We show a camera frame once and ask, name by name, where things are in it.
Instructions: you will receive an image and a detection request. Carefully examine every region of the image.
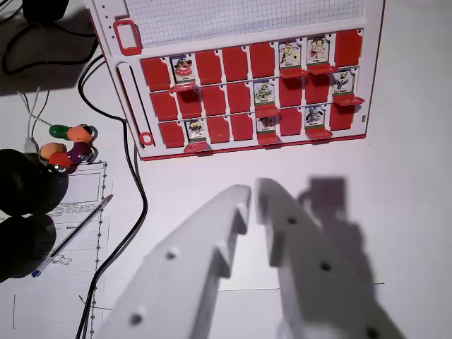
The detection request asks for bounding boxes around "red board flap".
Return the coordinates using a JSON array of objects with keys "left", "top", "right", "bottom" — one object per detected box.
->
[{"left": 183, "top": 141, "right": 215, "bottom": 155}]

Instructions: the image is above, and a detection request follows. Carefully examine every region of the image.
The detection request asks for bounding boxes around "printed paper sheet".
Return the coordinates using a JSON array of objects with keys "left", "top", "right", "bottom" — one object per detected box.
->
[{"left": 0, "top": 160, "right": 114, "bottom": 339}]

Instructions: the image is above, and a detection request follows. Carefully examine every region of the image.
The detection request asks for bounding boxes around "long black cable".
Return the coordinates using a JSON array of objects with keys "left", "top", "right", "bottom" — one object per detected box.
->
[{"left": 75, "top": 53, "right": 148, "bottom": 339}]

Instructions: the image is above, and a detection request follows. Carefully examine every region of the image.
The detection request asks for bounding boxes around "red and white game board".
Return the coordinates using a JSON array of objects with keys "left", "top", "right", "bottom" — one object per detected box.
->
[{"left": 84, "top": 0, "right": 386, "bottom": 162}]

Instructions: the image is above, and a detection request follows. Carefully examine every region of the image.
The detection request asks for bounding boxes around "black box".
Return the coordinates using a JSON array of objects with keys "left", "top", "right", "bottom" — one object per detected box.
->
[{"left": 21, "top": 0, "right": 70, "bottom": 24}]

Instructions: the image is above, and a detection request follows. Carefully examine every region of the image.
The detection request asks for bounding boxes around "thin white cable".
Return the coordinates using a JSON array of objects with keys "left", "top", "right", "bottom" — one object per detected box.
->
[
  {"left": 16, "top": 90, "right": 53, "bottom": 127},
  {"left": 23, "top": 90, "right": 50, "bottom": 153}
]

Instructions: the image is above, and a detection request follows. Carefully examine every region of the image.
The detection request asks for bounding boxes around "colourful twisted toy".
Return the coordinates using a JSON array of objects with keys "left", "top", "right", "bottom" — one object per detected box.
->
[{"left": 38, "top": 123, "right": 98, "bottom": 174}]

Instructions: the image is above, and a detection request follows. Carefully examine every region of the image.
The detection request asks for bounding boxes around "black rounded object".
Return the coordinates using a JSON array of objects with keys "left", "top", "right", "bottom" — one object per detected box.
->
[{"left": 0, "top": 148, "right": 70, "bottom": 284}]

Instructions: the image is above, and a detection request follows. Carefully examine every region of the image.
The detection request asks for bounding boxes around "clear ballpoint pen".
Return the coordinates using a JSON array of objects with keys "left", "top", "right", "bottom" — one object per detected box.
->
[{"left": 30, "top": 194, "right": 115, "bottom": 279}]

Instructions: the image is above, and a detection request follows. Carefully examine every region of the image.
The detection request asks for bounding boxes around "looped black cable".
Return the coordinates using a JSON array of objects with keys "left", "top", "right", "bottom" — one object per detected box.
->
[{"left": 1, "top": 20, "right": 102, "bottom": 76}]

